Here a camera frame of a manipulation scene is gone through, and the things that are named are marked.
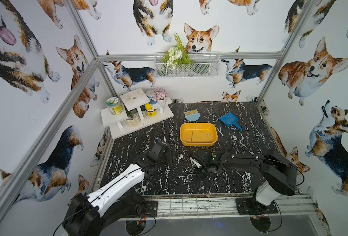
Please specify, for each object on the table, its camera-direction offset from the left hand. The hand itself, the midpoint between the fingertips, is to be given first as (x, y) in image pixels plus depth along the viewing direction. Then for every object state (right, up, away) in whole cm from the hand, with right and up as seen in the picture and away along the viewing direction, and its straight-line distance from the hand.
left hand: (170, 151), depth 83 cm
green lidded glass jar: (-35, +27, +7) cm, 44 cm away
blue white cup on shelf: (-13, +29, +12) cm, 34 cm away
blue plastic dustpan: (+43, +17, +30) cm, 55 cm away
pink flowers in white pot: (-8, +33, +10) cm, 35 cm away
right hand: (+16, -11, +3) cm, 20 cm away
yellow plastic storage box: (+18, +7, +22) cm, 29 cm away
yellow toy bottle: (-17, +23, +24) cm, 38 cm away
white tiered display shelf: (-23, +31, +12) cm, 40 cm away
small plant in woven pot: (-27, +17, +19) cm, 37 cm away
